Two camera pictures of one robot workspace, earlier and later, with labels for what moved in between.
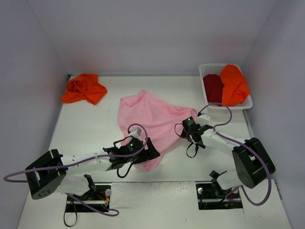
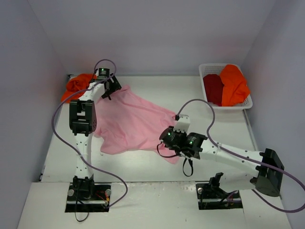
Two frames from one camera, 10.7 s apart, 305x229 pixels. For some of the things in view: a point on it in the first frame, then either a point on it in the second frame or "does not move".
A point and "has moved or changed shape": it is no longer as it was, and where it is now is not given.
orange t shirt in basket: x=235 y=90 does not move
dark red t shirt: x=213 y=86 does not move
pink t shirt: x=140 y=114 has moved or changed shape
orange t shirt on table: x=84 y=88 does not move
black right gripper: x=188 y=134 → x=165 y=140
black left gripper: x=145 y=152 → x=112 y=87
